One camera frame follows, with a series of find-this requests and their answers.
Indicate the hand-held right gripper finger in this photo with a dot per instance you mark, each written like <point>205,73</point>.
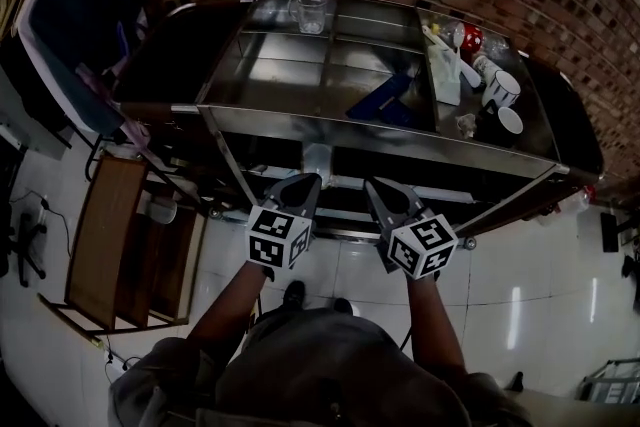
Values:
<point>382,215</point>
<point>407,202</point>

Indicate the black mug white inside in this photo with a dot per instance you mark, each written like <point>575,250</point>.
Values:
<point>507,121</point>

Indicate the blue flat box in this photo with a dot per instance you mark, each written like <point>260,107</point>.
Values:
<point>380,97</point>

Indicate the white patterned mug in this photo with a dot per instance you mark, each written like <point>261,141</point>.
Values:
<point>501,87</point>

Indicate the red dotted mug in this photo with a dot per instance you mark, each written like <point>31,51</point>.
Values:
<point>473,37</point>

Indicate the small patterned cup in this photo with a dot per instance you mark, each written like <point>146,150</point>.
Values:
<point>483,65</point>

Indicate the black office chair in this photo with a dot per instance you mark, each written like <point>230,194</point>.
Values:
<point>22,245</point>

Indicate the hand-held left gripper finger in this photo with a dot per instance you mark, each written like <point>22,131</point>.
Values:
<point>312,202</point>
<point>287,195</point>

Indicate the white plastic packet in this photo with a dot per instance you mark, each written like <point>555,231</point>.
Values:
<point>445,77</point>

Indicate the black flat box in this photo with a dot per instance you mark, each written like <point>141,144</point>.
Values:
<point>610,232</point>

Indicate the grey metal shelf rack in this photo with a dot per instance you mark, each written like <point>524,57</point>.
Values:
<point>612,382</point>

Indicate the person's right black shoe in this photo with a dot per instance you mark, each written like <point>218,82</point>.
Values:
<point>343,306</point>

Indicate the blue fabric hamper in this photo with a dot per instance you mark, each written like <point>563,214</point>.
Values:
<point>75,25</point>

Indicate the person's black shoe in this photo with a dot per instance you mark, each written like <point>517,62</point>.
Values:
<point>343,306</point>
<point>294,292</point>

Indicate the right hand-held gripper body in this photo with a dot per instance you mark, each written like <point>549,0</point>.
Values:
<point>425,247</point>

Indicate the person's left forearm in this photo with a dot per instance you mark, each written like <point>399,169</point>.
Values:
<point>225,305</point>

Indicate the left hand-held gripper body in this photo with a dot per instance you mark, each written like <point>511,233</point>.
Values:
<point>272,237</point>

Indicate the clear glass pitcher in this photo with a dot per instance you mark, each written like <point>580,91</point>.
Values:
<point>310,12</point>

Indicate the person's right forearm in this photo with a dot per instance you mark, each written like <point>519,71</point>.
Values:
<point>432,325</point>

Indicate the white power strip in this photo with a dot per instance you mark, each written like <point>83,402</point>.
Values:
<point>116,360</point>
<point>43,212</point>

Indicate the crumpled paper ball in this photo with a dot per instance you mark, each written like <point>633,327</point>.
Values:
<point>466,125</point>

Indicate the person's left black shoe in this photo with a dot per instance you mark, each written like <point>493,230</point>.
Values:
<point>294,292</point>

